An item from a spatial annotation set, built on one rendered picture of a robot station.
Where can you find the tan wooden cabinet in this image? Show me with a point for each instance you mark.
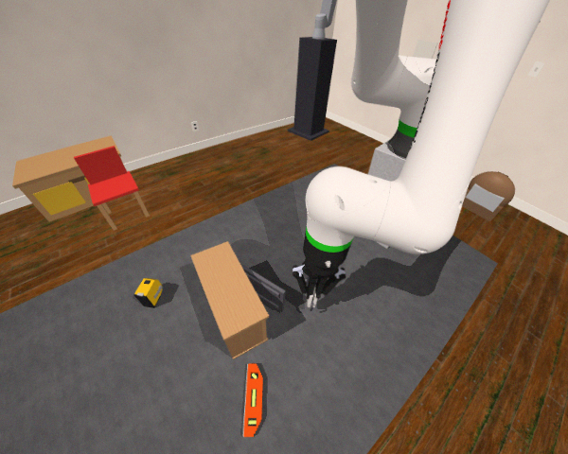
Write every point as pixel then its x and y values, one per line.
pixel 234 299

